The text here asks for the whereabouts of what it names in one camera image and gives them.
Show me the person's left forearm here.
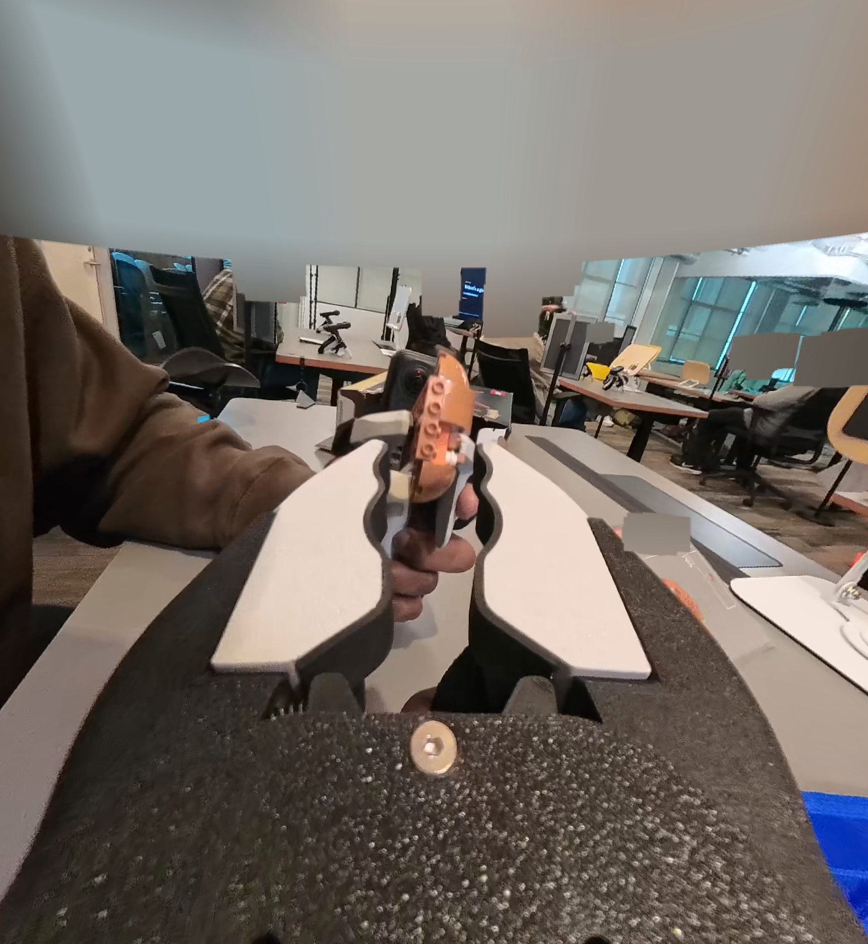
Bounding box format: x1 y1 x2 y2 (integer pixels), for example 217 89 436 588
31 383 317 552

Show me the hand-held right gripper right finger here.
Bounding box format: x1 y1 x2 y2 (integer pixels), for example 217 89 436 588
471 434 654 679

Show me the person's left hand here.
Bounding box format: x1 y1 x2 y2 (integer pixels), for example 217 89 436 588
391 483 480 625

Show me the lego instruction booklet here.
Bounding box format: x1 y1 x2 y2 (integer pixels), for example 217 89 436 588
611 514 739 628

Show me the black gripper on stand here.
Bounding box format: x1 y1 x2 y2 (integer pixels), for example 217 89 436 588
314 310 354 356

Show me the grey monitor on arm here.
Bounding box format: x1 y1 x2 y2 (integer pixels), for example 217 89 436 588
540 313 599 373

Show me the dark table cable slot cover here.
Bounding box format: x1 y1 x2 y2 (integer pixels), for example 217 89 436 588
524 433 784 570

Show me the orange lego model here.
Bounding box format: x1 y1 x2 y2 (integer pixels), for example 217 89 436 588
401 352 478 504

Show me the white tablet stand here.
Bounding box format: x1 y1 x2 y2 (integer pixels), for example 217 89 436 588
729 509 868 722

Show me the large blue plastic bin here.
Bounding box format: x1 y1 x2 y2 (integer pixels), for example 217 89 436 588
801 791 868 944

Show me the black backpack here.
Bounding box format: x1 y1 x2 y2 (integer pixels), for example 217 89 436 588
403 295 451 356

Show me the grey office chair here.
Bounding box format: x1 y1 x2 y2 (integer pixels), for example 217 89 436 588
159 345 263 415

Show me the black office chair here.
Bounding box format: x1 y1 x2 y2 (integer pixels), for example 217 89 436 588
473 338 539 427
699 413 829 510

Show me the grey office desk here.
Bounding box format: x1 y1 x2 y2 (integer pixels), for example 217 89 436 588
554 372 709 464
275 335 409 407

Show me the pale wooden tablet holder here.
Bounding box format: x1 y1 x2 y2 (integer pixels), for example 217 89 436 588
589 343 662 381

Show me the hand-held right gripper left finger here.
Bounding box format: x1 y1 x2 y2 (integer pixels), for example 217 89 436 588
210 439 396 675

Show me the lit computer monitor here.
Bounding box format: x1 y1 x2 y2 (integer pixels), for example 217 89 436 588
458 266 488 323

